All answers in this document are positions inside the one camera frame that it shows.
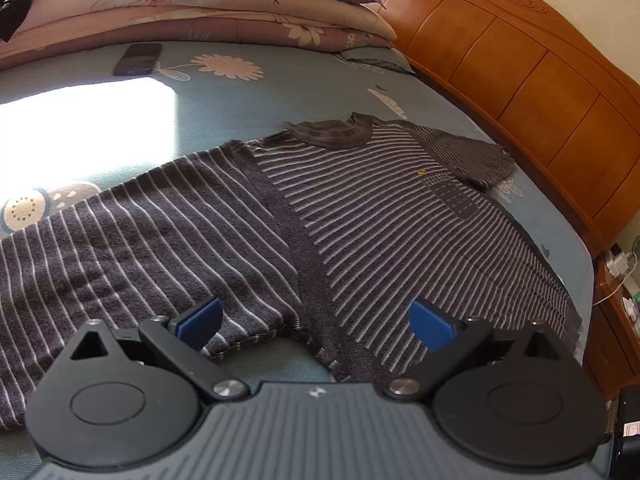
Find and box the wooden nightstand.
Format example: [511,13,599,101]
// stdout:
[585,255,640,401]

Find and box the pink floral quilt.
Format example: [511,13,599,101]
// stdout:
[0,0,398,73]

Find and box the flat grey-green pillow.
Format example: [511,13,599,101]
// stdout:
[337,47,416,75]

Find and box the grey striped sweater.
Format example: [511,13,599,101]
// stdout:
[0,112,583,431]

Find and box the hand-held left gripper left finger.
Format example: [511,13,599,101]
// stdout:
[70,297,250,403]

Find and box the white cable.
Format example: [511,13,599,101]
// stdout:
[594,252,640,306]

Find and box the black phone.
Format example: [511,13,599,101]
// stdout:
[114,42,163,77]

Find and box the beige floral quilt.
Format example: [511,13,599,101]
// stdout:
[200,0,398,41]

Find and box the teal floral bed sheet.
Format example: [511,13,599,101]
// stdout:
[0,40,596,480]

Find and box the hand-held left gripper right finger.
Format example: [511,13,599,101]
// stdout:
[385,299,576,401]

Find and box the white power adapter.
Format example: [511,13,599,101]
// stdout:
[605,242,638,278]

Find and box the black box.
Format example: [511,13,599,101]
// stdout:
[607,387,640,480]

